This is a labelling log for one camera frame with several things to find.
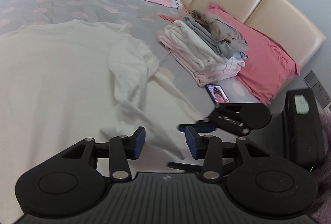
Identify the white t-shirt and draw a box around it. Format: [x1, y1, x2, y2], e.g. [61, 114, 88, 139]
[0, 19, 200, 188]

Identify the stack of folded clothes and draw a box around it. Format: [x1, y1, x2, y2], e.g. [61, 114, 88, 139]
[158, 10, 248, 87]

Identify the smartphone playing video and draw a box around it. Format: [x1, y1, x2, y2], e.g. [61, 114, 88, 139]
[205, 84, 230, 104]

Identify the coral pink pillow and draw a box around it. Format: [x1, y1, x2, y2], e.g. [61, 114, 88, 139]
[158, 1, 301, 106]

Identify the purple fleece robe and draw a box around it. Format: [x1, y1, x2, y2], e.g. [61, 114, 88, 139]
[308, 112, 331, 221]

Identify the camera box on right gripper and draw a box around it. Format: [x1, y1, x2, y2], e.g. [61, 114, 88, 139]
[282, 89, 325, 170]

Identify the wall socket panel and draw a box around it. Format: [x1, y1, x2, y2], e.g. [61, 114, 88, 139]
[303, 71, 330, 109]

